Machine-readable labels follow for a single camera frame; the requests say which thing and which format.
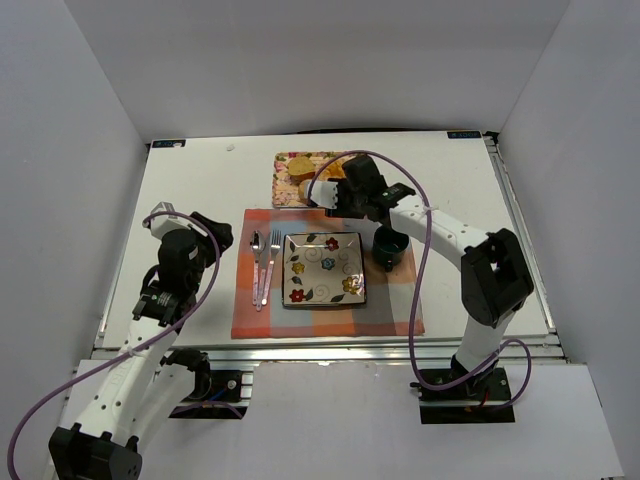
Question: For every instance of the sesame ring bread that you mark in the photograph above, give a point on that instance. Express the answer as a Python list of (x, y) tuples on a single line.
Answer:
[(334, 171)]

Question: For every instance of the small yellow muffin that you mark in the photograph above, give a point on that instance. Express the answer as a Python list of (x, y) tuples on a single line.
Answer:
[(305, 190)]

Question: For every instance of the blue label sticker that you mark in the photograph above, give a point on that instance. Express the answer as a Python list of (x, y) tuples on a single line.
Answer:
[(168, 143), (464, 134)]

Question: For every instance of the blue label sticker right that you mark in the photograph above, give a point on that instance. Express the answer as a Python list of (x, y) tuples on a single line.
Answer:
[(464, 134)]

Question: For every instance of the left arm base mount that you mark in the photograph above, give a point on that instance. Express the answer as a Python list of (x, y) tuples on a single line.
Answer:
[(216, 393)]

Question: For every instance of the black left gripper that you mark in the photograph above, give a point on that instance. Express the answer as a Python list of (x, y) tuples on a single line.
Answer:
[(215, 230)]

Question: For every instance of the spoon with floral handle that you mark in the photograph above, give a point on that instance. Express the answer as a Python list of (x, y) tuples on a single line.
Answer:
[(257, 244)]

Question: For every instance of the blue label sticker left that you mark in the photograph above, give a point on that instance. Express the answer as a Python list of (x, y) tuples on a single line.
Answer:
[(168, 143)]

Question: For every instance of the aluminium table frame rail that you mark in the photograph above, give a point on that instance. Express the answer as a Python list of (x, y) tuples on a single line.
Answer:
[(544, 349)]

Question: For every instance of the dark green mug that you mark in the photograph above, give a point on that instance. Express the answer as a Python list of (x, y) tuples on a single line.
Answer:
[(388, 247)]

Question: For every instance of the floral serving tray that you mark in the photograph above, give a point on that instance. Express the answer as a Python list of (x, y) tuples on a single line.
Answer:
[(284, 189)]

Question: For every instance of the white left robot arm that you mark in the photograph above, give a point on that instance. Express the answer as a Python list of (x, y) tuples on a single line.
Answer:
[(148, 378)]

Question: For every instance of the fork with floral handle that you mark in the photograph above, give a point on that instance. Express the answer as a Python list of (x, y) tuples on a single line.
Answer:
[(275, 246)]

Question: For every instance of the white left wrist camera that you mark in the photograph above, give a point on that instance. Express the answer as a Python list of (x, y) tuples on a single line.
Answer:
[(164, 220)]

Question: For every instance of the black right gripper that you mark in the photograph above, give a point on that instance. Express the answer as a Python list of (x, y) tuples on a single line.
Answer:
[(343, 198)]

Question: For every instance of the checkered orange placemat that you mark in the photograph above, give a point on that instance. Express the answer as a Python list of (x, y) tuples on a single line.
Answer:
[(388, 294)]

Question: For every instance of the square floral plate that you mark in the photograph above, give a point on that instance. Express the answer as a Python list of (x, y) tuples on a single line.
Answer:
[(323, 270)]

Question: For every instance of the large yellow muffin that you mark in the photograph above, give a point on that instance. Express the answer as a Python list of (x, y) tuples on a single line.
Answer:
[(301, 168)]

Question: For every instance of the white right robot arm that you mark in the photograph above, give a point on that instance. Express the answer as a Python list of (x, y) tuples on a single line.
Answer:
[(495, 278)]

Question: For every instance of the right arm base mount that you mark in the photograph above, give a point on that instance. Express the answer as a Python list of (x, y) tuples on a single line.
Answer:
[(485, 403)]

